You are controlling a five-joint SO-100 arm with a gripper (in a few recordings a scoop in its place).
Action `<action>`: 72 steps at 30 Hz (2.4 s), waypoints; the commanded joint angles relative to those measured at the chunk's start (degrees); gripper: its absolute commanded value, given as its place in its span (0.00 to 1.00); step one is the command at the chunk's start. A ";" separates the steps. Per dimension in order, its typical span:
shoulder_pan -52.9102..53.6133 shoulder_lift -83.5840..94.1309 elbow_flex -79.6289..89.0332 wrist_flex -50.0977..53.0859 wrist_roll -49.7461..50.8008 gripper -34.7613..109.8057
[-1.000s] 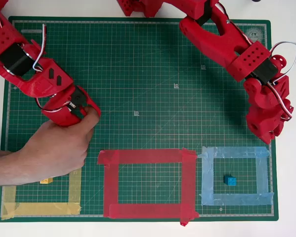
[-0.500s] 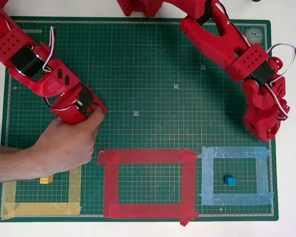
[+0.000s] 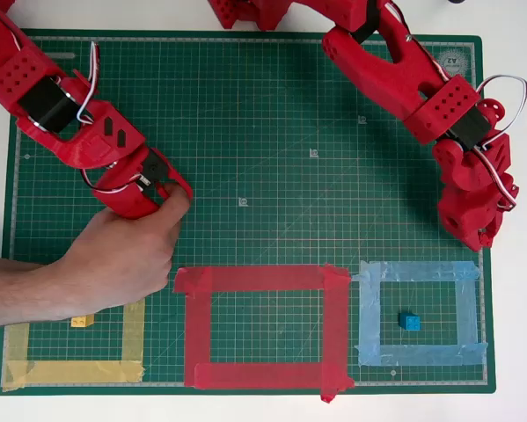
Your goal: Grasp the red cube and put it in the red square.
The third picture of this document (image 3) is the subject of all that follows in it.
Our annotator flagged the blue toy brick cube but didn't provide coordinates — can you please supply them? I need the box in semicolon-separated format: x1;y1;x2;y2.
398;311;422;332

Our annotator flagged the white servo cable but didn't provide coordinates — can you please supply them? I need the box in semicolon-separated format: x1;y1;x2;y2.
74;41;101;125
477;74;527;133

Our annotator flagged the red tape square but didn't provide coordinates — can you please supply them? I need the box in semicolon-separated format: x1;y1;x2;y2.
172;262;355;404

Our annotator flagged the red leader arm with handle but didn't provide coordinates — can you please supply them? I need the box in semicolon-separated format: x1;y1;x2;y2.
0;0;194;221

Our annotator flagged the green cutting mat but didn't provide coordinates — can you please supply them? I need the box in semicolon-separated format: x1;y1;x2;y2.
0;28;496;396

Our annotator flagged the yellow tape square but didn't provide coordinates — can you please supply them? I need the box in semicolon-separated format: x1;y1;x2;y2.
1;298;147;393

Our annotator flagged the person's right hand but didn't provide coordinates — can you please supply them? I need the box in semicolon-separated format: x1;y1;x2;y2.
55;183;191;321

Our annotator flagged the blue tape square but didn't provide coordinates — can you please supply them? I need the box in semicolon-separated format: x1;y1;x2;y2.
350;259;489;367

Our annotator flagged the person's right forearm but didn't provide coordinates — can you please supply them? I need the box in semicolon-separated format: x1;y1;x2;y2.
0;253;69;331

